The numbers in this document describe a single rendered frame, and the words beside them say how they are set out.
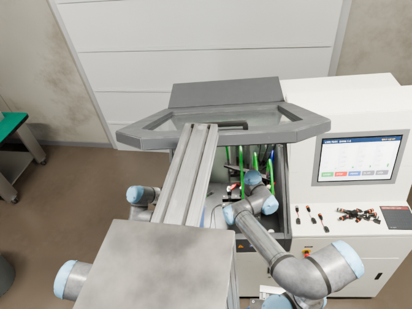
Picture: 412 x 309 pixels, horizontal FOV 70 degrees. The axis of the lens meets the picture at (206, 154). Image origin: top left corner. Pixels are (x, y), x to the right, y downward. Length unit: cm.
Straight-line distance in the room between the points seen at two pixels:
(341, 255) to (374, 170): 100
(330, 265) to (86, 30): 283
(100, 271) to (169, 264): 12
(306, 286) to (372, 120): 105
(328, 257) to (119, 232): 61
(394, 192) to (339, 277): 117
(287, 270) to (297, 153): 90
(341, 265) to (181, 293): 56
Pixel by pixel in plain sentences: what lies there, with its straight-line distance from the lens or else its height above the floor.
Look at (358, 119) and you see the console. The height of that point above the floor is 151.
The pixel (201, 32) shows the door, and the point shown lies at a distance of 279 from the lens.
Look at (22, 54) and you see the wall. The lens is 384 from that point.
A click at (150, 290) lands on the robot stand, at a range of 55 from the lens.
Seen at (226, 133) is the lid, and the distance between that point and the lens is 86.
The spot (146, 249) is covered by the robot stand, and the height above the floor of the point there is 203.
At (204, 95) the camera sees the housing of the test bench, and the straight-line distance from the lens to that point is 189.
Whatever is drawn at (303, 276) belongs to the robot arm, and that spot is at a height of 167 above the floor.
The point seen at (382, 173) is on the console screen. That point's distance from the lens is 195.
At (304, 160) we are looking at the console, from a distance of 175.
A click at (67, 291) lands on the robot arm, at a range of 108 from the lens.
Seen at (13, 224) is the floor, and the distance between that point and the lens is 385.
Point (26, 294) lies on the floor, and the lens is 328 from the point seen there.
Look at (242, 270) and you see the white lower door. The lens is 218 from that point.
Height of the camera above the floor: 252
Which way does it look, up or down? 44 degrees down
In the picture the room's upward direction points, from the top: 8 degrees counter-clockwise
